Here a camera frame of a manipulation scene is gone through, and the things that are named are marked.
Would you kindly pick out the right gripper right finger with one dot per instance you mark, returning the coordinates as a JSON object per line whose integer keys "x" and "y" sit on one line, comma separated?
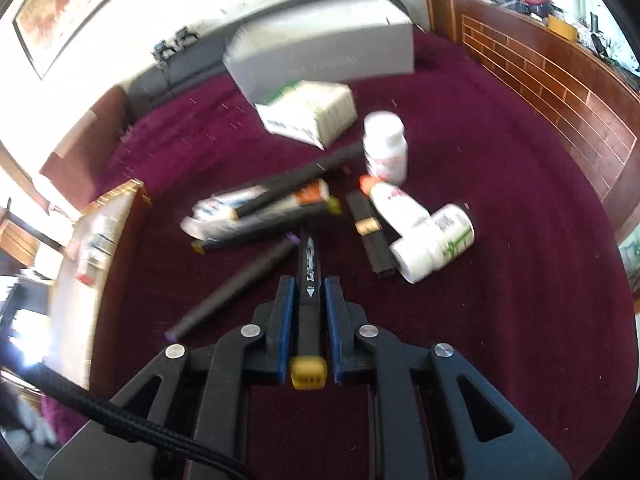
{"x": 432, "y": 415}

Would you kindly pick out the black marker yellow cap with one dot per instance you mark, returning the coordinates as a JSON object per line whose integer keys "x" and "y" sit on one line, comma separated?
{"x": 308, "y": 367}

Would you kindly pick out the black marker purple cap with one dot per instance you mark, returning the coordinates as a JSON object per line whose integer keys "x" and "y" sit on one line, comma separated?
{"x": 239, "y": 281}

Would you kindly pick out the white gold-rimmed tray box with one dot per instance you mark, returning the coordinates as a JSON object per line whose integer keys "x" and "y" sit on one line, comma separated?
{"x": 85, "y": 299}

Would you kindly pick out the grey red slim box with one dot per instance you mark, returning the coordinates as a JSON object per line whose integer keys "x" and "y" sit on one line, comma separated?
{"x": 96, "y": 250}

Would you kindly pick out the white bottle green label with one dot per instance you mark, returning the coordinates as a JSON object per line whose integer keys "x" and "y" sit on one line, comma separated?
{"x": 434, "y": 244}

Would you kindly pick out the black gold-band tube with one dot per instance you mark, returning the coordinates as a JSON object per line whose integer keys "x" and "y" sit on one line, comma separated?
{"x": 372, "y": 235}

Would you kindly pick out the white bottle orange cap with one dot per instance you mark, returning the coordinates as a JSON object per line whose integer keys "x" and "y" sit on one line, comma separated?
{"x": 397, "y": 208}

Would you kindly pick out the white blue open medicine box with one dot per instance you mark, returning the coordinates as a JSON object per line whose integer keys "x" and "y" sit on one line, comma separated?
{"x": 214, "y": 214}

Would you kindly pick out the black marker olive cap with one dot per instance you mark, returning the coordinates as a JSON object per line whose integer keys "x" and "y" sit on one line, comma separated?
{"x": 271, "y": 226}

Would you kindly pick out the red fabric armchair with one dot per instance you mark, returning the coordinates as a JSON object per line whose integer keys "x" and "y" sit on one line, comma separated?
{"x": 67, "y": 179}

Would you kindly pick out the dark pen with orange cap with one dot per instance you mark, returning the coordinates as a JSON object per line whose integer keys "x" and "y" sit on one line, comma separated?
{"x": 291, "y": 181}

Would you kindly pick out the white bottle red label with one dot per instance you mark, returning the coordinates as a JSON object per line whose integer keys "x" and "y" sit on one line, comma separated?
{"x": 385, "y": 147}

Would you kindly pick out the wooden window ledge cabinet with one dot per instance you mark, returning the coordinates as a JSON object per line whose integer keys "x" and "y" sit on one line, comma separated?
{"x": 595, "y": 114}

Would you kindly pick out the white green medicine box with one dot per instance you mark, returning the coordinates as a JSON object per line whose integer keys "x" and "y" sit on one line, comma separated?
{"x": 312, "y": 112}

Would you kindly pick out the black leather sofa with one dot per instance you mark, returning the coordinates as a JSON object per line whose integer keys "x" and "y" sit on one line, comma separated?
{"x": 181, "y": 72}

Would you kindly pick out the grey open shoebox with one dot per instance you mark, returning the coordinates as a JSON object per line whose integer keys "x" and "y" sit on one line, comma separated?
{"x": 328, "y": 41}

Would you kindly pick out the framed landscape painting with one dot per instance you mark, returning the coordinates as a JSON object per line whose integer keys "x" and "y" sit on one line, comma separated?
{"x": 45, "y": 27}

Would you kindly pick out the left small camera on sofa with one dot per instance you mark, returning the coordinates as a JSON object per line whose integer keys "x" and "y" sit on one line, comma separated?
{"x": 162, "y": 51}

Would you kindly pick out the small camera on sofa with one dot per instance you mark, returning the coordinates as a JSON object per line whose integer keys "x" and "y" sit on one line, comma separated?
{"x": 185, "y": 37}
{"x": 162, "y": 51}

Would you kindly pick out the right small camera on sofa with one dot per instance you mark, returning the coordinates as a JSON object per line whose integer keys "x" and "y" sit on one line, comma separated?
{"x": 185, "y": 37}

